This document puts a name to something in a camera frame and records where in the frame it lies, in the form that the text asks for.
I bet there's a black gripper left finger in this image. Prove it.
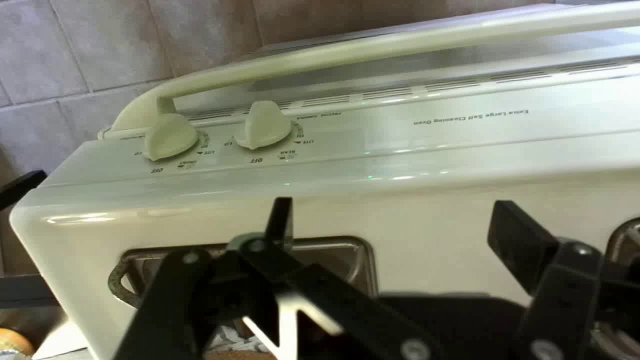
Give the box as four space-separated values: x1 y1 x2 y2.
115 196 349 360

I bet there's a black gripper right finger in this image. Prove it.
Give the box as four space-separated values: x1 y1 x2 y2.
488 201 640 360

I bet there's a white gas stove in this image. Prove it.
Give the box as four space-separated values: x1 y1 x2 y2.
11 24 640 360

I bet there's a cream stove knob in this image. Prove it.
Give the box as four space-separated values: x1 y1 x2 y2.
235 100 292 150
143 114 198 163

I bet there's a white oven door handle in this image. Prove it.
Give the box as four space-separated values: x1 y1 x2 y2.
111 2 640 132

